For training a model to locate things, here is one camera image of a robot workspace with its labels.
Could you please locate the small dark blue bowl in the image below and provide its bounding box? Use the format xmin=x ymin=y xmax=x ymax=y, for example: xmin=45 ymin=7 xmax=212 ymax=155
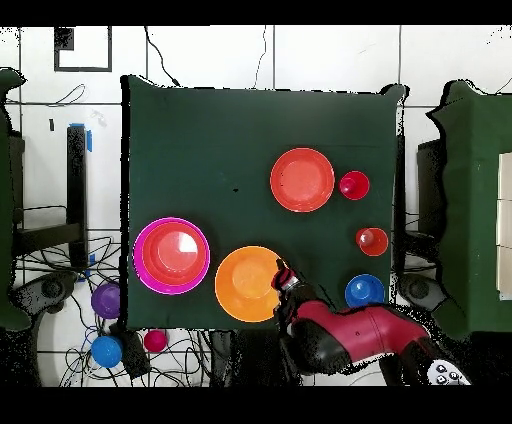
xmin=344 ymin=273 xmax=386 ymax=310

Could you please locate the orange plastic cup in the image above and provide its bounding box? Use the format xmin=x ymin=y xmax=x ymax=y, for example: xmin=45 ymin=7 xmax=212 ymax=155
xmin=355 ymin=226 xmax=390 ymax=258

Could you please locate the white panel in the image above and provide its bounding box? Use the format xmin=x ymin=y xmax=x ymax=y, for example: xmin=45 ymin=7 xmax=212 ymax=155
xmin=495 ymin=151 xmax=512 ymax=301

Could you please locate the large magenta plastic bowl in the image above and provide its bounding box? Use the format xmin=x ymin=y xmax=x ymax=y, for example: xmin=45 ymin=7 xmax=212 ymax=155
xmin=132 ymin=216 xmax=212 ymax=296

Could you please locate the black floor cable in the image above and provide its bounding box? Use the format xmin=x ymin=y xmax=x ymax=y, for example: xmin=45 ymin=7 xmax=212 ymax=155
xmin=143 ymin=26 xmax=185 ymax=88

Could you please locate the neighbouring green cloth table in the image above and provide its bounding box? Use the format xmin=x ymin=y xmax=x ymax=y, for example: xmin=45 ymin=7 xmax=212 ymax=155
xmin=425 ymin=79 xmax=512 ymax=341
xmin=0 ymin=67 xmax=27 ymax=331

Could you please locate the black stand frame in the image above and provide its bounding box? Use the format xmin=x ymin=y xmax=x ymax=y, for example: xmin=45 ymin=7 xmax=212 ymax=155
xmin=11 ymin=124 xmax=90 ymax=271

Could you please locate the small magenta plastic bowl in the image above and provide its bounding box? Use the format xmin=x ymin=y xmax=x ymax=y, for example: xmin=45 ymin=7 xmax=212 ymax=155
xmin=143 ymin=329 xmax=170 ymax=354

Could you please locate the dark green table cloth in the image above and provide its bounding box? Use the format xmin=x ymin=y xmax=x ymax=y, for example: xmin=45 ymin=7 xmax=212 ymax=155
xmin=120 ymin=74 xmax=409 ymax=334

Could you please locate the black power adapter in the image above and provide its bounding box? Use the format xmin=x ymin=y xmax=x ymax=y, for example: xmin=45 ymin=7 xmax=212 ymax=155
xmin=110 ymin=325 xmax=152 ymax=379

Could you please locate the orange plastic bowl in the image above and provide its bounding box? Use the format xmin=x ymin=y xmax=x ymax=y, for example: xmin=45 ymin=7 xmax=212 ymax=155
xmin=214 ymin=244 xmax=288 ymax=324

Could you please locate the light blue plastic bowl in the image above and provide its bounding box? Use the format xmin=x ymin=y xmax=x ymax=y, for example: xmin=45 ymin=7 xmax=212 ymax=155
xmin=90 ymin=334 xmax=124 ymax=369

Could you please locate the purple plastic bowl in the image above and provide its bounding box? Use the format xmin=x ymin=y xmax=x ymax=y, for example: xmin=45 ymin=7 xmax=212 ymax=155
xmin=90 ymin=282 xmax=122 ymax=320

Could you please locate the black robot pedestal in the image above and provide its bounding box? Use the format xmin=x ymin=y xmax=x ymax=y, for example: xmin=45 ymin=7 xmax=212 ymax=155
xmin=207 ymin=330 xmax=289 ymax=387

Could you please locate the red plastic cup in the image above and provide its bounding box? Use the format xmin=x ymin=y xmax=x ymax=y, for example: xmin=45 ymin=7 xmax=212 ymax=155
xmin=338 ymin=170 xmax=372 ymax=201

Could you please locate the orange-red plastic bowl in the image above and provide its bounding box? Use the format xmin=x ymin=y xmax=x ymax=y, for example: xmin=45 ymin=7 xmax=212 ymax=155
xmin=141 ymin=221 xmax=208 ymax=288
xmin=269 ymin=147 xmax=336 ymax=214

